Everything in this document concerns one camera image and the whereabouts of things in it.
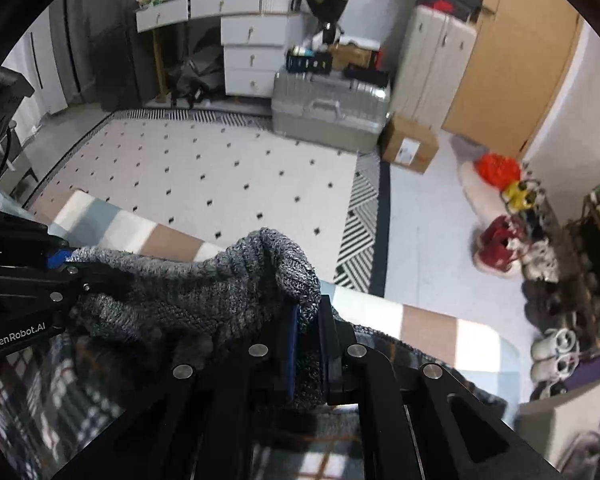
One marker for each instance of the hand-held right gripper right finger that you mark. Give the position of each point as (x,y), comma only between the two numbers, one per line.
(330,350)

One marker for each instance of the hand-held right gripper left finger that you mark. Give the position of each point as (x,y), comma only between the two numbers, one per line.
(292,350)

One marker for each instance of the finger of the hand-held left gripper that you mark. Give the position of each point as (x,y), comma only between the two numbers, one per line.
(57,259)
(55,290)

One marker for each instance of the grey knit plaid-lined jacket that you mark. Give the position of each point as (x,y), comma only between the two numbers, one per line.
(205,290)

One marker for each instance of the white rug with black diamonds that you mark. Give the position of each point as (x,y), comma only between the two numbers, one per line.
(205,170)

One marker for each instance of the red slippers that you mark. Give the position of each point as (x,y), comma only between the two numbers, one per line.
(500,245)

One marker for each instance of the white fluffy mat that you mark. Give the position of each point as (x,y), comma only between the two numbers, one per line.
(482,200)

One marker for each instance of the brown cardboard box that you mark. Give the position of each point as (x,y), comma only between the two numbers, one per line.
(410,145)

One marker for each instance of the white slippers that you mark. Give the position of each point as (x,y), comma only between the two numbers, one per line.
(555,350)

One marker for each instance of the olive green bag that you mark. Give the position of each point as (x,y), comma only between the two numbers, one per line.
(195,77)

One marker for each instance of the silver suitcase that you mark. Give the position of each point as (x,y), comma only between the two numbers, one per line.
(325,120)

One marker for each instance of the yellow toy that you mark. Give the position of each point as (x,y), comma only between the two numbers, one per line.
(520,195)

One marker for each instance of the orange-red mesh bundle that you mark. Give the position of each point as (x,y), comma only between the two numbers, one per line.
(497,170)

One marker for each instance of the shoe rack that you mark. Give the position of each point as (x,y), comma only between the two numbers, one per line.
(590,270)

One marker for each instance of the flat black box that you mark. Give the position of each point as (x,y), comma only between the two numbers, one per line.
(367,76)

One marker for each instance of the black box with teal print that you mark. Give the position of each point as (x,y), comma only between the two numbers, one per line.
(307,60)

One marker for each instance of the small open brown box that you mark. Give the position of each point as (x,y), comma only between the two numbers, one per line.
(355,56)

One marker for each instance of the white drawer desk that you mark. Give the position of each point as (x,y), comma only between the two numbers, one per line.
(252,30)

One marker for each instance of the beige cabinet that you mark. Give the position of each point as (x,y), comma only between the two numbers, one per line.
(430,60)

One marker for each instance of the dark wrapped bouquet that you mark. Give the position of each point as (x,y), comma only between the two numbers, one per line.
(325,5)

